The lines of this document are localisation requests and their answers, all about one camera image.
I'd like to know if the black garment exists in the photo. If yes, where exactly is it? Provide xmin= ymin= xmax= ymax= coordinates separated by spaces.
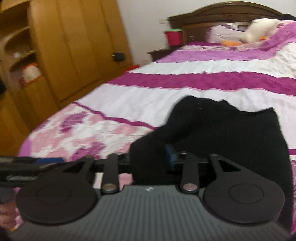
xmin=129 ymin=96 xmax=293 ymax=230

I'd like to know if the person's left hand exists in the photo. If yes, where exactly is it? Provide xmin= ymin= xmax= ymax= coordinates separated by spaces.
xmin=1 ymin=187 xmax=17 ymax=230

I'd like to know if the white red item on shelf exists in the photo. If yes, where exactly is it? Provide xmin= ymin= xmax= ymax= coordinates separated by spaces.
xmin=20 ymin=62 xmax=43 ymax=86

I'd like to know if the small black hanging bag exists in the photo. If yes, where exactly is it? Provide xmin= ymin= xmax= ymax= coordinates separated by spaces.
xmin=112 ymin=52 xmax=125 ymax=62

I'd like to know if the dark wooden nightstand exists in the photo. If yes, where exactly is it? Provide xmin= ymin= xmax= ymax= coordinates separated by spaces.
xmin=147 ymin=47 xmax=180 ymax=62

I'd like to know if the wooden wardrobe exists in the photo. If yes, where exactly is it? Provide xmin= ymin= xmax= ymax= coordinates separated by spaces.
xmin=1 ymin=1 xmax=132 ymax=156

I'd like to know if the purple white floral bedspread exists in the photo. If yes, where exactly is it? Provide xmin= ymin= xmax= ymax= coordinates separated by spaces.
xmin=9 ymin=19 xmax=296 ymax=232

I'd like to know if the orange plush piece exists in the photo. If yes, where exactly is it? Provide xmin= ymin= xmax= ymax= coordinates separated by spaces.
xmin=221 ymin=41 xmax=242 ymax=47

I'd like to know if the red bucket with green rim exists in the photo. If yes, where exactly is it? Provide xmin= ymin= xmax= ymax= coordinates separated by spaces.
xmin=164 ymin=29 xmax=183 ymax=47

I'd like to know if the lilac pillow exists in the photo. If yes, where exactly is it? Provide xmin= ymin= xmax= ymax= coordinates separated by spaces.
xmin=205 ymin=25 xmax=246 ymax=44

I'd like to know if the dark wooden headboard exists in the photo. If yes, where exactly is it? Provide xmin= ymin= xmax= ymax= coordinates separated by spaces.
xmin=168 ymin=1 xmax=282 ymax=45

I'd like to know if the white plush toy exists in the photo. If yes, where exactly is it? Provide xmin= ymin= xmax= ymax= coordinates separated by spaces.
xmin=239 ymin=18 xmax=281 ymax=43

